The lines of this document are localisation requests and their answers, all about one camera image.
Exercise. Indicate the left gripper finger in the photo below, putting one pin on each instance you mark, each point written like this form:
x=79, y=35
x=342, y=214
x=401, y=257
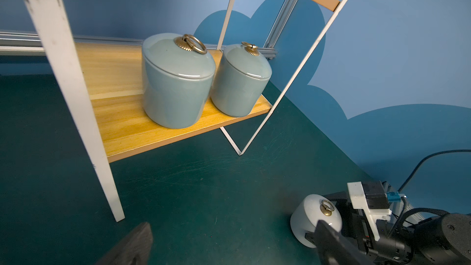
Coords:
x=133, y=249

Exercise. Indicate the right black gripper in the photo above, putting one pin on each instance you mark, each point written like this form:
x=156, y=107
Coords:
x=335, y=249

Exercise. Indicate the white tea canister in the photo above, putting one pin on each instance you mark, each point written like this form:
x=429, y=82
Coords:
x=306, y=216

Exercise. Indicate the grey-blue tea canister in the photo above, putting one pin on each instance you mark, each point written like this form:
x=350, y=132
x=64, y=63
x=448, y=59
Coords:
x=241, y=77
x=177, y=75

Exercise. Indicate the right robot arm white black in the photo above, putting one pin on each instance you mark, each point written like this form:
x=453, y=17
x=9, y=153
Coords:
x=418, y=236

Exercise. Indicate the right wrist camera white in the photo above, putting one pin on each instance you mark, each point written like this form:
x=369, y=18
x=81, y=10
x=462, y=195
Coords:
x=374, y=201

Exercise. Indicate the right aluminium frame post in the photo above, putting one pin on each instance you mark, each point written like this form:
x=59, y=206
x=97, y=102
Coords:
x=280, y=22

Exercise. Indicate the rear aluminium frame bar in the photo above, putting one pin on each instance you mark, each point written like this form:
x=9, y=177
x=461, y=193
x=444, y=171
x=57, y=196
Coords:
x=23, y=39

